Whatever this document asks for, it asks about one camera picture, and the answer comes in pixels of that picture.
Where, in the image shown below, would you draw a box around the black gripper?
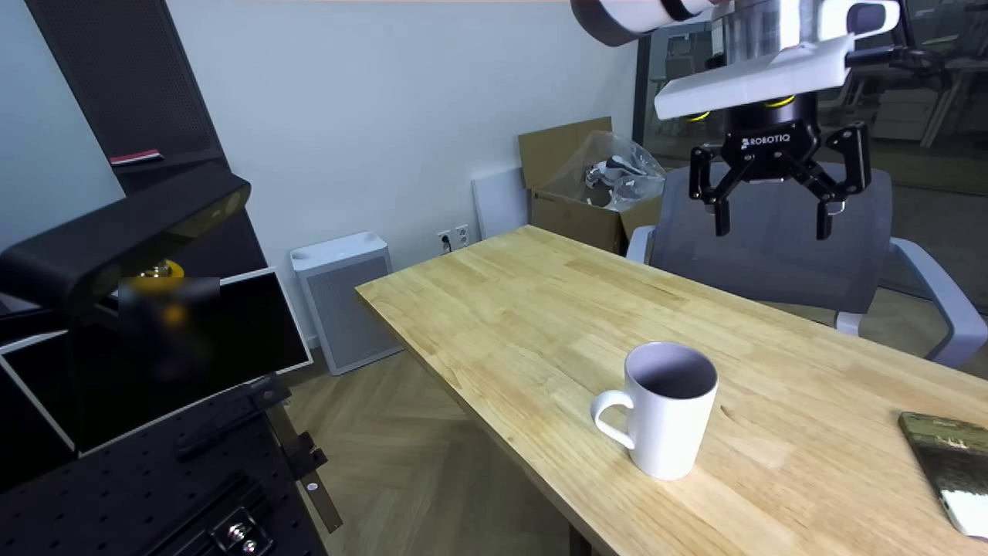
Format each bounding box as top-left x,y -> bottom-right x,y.
684,96 -> 878,245

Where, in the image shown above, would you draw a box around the white ceramic mug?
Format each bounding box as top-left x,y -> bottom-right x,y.
589,339 -> 721,484

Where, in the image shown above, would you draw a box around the grey office chair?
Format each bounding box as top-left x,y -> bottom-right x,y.
622,165 -> 988,372

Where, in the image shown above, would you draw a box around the clear plastic bag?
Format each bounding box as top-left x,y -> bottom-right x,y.
579,137 -> 668,214

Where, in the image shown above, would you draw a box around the brown cardboard box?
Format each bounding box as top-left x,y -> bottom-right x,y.
516,115 -> 668,257

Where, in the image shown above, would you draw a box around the white leaning panel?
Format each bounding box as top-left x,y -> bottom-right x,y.
469,165 -> 535,241

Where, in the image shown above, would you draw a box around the white air purifier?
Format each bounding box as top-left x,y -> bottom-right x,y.
286,233 -> 406,376

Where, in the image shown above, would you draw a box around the black monitor on stand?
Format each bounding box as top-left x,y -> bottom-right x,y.
0,267 -> 314,459

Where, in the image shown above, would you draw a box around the black device silver knobs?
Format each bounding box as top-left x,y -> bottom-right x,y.
152,490 -> 282,556

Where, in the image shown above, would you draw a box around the black optical breadboard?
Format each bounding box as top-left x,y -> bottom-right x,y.
0,384 -> 334,556

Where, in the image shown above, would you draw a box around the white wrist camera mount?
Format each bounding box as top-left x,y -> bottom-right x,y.
652,38 -> 858,123

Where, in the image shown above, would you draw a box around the white wall outlet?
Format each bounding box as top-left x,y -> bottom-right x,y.
436,220 -> 476,254

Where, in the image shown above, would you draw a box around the metal bracket with black clamps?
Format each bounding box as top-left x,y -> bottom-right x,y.
267,404 -> 348,537

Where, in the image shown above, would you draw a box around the yellow black camera mount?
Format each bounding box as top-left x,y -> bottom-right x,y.
126,261 -> 197,360

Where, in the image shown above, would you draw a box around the black stereo camera bar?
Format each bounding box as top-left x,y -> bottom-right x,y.
0,161 -> 254,313

